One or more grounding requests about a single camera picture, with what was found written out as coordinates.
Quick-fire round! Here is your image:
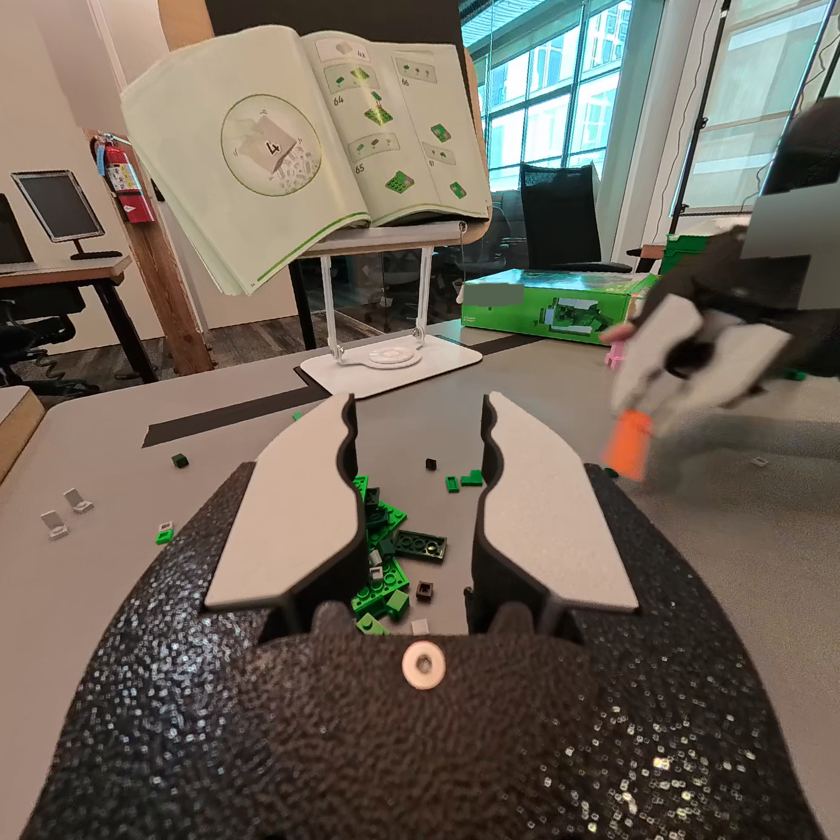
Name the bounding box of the wooden office desk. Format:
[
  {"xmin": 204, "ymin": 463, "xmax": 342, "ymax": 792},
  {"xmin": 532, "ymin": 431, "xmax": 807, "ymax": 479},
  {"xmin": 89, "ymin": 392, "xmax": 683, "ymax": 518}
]
[{"xmin": 0, "ymin": 252, "xmax": 158, "ymax": 388}]

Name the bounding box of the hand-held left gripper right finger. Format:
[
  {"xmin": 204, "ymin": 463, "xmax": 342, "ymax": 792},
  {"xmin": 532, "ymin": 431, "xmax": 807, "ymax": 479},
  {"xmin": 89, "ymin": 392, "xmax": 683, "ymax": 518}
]
[{"xmin": 469, "ymin": 392, "xmax": 639, "ymax": 634}]

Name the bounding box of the red fire extinguisher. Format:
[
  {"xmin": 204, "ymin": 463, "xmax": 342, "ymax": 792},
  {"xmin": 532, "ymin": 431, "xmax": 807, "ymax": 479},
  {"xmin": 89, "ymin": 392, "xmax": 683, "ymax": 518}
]
[{"xmin": 92, "ymin": 131, "xmax": 157, "ymax": 225}]

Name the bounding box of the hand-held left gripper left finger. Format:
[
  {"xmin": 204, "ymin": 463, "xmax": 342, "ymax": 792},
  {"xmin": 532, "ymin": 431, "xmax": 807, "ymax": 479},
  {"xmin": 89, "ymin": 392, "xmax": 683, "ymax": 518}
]
[{"xmin": 203, "ymin": 392, "xmax": 368, "ymax": 614}]

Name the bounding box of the wooden post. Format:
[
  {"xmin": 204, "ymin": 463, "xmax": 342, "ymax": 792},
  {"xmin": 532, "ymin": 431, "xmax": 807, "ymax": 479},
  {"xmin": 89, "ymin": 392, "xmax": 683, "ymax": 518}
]
[{"xmin": 82, "ymin": 128, "xmax": 214, "ymax": 375}]

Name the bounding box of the small framed screen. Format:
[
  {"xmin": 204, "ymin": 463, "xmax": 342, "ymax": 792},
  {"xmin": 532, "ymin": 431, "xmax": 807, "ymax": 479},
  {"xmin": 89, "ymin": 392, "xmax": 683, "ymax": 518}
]
[{"xmin": 10, "ymin": 169, "xmax": 122, "ymax": 260}]

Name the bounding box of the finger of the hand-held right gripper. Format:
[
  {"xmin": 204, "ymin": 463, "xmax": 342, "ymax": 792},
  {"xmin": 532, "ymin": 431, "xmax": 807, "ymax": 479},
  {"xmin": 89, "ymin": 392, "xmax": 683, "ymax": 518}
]
[
  {"xmin": 609, "ymin": 292, "xmax": 706, "ymax": 421},
  {"xmin": 651, "ymin": 325, "xmax": 793, "ymax": 437}
]

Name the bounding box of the black light stand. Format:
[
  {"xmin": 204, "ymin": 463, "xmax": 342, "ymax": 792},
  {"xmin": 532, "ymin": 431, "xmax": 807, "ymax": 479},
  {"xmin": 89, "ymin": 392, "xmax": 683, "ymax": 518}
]
[{"xmin": 668, "ymin": 0, "xmax": 735, "ymax": 221}]

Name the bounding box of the black backdrop board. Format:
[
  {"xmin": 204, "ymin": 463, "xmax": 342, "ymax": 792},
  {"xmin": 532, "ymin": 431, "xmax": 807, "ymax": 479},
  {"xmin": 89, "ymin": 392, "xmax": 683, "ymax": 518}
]
[{"xmin": 206, "ymin": 0, "xmax": 460, "ymax": 50}]

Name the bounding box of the green lego box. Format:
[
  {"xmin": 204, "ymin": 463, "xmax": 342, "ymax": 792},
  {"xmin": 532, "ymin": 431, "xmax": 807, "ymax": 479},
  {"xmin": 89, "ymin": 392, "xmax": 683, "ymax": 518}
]
[{"xmin": 459, "ymin": 268, "xmax": 660, "ymax": 345}]

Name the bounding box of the open instruction booklet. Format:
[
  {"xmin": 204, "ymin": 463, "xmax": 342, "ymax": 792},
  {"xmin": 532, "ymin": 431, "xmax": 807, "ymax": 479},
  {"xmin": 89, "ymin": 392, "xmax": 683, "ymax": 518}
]
[{"xmin": 120, "ymin": 25, "xmax": 493, "ymax": 298}]

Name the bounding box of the dark green lego plate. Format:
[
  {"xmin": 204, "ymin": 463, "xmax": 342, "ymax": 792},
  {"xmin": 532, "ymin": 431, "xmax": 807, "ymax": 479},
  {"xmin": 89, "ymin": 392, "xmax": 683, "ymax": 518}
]
[{"xmin": 394, "ymin": 530, "xmax": 448, "ymax": 563}]

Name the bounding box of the black office chair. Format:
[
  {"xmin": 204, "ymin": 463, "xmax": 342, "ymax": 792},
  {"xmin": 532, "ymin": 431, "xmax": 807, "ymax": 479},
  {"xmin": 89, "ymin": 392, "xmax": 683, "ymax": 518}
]
[
  {"xmin": 518, "ymin": 161, "xmax": 634, "ymax": 275},
  {"xmin": 0, "ymin": 289, "xmax": 86, "ymax": 395}
]

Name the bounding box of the white book stand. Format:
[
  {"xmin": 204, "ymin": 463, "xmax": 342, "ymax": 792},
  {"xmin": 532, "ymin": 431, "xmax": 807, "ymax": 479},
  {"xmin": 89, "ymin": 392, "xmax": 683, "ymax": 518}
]
[{"xmin": 298, "ymin": 220, "xmax": 484, "ymax": 399}]

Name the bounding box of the pile of lego bricks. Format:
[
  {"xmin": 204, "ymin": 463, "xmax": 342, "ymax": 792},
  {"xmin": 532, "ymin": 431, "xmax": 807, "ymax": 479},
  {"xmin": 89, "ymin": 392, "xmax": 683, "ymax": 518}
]
[{"xmin": 351, "ymin": 474, "xmax": 411, "ymax": 636}]

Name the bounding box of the orange brick separator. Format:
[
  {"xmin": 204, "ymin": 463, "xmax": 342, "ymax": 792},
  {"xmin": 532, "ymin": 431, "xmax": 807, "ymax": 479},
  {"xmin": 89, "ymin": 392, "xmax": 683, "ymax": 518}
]
[{"xmin": 602, "ymin": 408, "xmax": 656, "ymax": 481}]

